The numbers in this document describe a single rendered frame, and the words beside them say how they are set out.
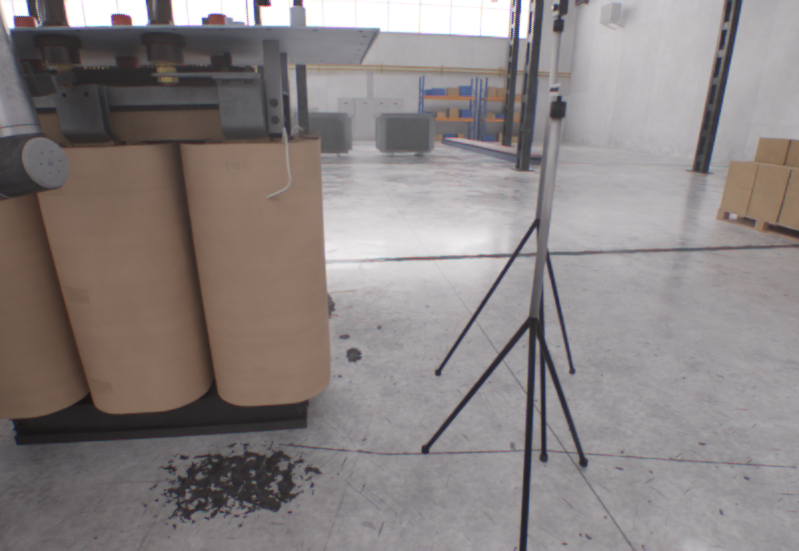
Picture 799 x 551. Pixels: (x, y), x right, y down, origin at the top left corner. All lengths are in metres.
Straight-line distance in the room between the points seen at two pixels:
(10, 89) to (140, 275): 0.62
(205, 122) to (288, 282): 0.54
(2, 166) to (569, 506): 1.72
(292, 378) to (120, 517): 0.67
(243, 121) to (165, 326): 0.69
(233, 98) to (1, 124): 0.55
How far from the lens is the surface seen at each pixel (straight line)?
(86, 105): 1.49
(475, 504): 1.56
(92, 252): 1.53
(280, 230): 1.35
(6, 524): 1.88
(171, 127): 1.51
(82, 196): 1.50
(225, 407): 1.83
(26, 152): 1.10
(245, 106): 1.36
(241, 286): 1.42
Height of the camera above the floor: 1.15
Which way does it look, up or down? 20 degrees down
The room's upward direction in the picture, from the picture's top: 1 degrees clockwise
